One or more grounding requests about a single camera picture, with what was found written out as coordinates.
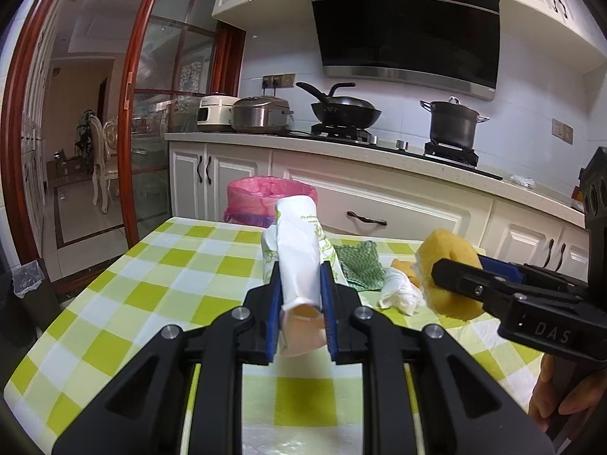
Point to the white rice cooker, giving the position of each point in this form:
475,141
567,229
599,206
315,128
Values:
215,113

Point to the black stock pot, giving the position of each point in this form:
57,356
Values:
453,123

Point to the wall power socket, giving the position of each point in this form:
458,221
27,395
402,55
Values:
275,81

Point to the black wok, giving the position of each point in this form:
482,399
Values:
341,111

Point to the white green plastic package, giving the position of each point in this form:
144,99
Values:
297,243

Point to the person's right hand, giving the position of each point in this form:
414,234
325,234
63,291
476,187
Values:
545,399

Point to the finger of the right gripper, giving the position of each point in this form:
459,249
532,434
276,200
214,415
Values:
504,269
491,290

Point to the black gas stove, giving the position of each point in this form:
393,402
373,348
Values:
365,139

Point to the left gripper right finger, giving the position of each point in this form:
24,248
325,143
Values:
422,391

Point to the white tissue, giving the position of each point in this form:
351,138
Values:
400,293

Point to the white lower kitchen cabinets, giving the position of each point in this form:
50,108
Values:
373,191

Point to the green checkered tablecloth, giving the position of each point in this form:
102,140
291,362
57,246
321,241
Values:
185,272

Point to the pink-lined trash bin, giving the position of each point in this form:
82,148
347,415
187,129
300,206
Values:
251,201

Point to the wall light switch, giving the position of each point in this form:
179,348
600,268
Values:
562,131

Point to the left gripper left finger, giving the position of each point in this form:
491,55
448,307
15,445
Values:
182,378

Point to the green zigzag cloth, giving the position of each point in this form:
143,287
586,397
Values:
361,266

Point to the stainless steel pressure cooker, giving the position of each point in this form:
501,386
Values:
261,115

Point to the black range hood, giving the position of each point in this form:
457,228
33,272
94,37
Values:
454,46

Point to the white dining chair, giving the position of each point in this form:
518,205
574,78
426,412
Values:
104,165

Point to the yellow sponge with hole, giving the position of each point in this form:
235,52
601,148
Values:
439,259

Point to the red framed glass sliding door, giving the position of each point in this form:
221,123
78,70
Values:
141,67

